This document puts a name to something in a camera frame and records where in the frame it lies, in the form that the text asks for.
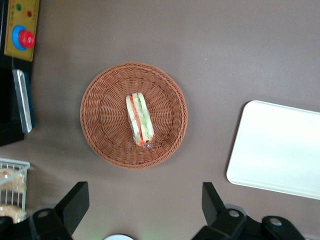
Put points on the red emergency stop button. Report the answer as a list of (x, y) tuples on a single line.
[(25, 38)]

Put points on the round brown wicker basket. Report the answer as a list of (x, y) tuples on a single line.
[(107, 130)]

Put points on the yellow control panel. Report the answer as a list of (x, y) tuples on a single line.
[(22, 15)]

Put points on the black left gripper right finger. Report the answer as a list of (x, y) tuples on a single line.
[(212, 202)]

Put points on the beige plastic tray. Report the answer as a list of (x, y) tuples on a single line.
[(275, 150)]

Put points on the plastic sandwich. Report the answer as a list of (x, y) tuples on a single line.
[(140, 120)]

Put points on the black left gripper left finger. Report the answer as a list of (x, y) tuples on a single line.
[(72, 202)]

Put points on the wrapped bread packet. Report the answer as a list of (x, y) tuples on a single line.
[(11, 212), (11, 180)]

